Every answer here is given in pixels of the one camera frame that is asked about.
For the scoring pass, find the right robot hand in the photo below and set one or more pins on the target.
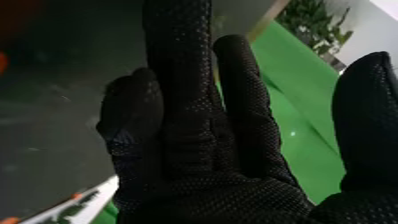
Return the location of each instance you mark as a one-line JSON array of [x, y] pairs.
[[196, 160]]

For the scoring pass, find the white sheet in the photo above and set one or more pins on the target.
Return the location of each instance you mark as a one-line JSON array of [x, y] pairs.
[[98, 188]]

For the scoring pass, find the green sprig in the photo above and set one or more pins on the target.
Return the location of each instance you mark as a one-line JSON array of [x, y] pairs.
[[89, 197], [68, 212]]

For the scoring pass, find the dark mat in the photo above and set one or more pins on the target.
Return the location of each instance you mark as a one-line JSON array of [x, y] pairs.
[[59, 133]]

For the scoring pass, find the green potted plant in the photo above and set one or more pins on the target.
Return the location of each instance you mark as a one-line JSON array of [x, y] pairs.
[[311, 23]]

